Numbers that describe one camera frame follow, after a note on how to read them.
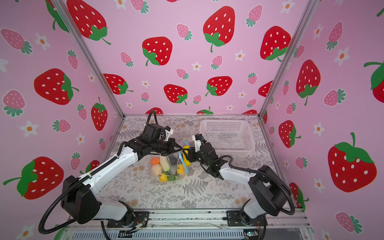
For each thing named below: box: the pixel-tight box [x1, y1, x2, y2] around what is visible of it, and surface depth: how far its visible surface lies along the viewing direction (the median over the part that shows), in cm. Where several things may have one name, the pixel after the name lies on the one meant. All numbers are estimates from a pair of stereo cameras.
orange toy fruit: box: [150, 157, 160, 166], surface depth 92 cm
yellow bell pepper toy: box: [176, 164, 185, 175], surface depth 85 cm
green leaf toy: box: [167, 175, 178, 181], surface depth 85 cm
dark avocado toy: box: [168, 155, 178, 166], surface depth 90 cm
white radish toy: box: [159, 155, 171, 172], surface depth 92 cm
